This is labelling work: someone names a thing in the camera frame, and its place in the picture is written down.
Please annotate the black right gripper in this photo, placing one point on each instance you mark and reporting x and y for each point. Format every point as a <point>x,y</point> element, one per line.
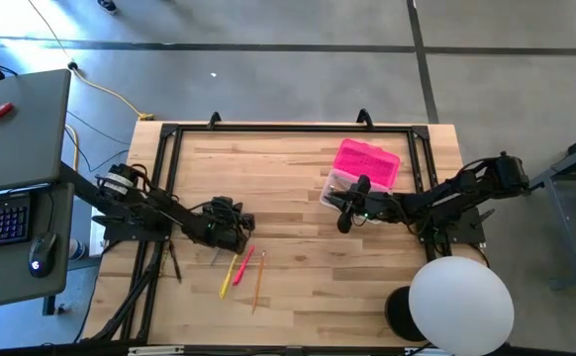
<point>372,205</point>

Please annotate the black clamp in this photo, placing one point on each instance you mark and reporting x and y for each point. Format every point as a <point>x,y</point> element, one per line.
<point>364,118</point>
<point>214,119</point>

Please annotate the yellow highlighter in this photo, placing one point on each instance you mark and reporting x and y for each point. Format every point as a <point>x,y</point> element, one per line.
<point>228,277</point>

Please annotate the black computer mouse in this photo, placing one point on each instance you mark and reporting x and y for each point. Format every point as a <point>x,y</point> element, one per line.
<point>42,254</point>

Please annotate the orange pencil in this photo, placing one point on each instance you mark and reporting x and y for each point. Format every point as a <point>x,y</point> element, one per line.
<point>259,282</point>

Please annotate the grey desk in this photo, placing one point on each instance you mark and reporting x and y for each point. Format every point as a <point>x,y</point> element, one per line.
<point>16,284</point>

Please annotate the grey laptop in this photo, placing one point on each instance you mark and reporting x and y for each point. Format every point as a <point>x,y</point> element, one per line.
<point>21,133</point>

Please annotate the white globe lamp black base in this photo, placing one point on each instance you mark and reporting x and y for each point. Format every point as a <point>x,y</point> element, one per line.
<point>461,306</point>

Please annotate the black backlit keyboard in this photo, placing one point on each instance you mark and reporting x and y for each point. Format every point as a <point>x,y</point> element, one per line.
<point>1,220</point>

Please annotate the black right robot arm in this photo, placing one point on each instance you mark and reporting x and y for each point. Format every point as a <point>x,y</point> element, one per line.
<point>446,193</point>

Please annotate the black aluminium table frame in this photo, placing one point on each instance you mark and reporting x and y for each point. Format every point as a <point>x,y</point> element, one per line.
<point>293,128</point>

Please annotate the pink and clear pencil box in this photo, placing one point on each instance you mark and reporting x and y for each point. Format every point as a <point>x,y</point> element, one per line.
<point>367,160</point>

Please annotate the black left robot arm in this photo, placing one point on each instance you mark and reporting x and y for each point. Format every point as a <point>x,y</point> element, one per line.
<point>169,210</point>

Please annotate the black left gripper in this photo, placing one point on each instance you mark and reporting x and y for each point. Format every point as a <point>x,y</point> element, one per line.
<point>226,225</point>

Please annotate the person's shoe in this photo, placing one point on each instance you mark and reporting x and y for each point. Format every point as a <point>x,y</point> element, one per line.
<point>107,6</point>

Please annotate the grey metal stand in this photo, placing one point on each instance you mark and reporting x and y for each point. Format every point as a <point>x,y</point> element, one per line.
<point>565,168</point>

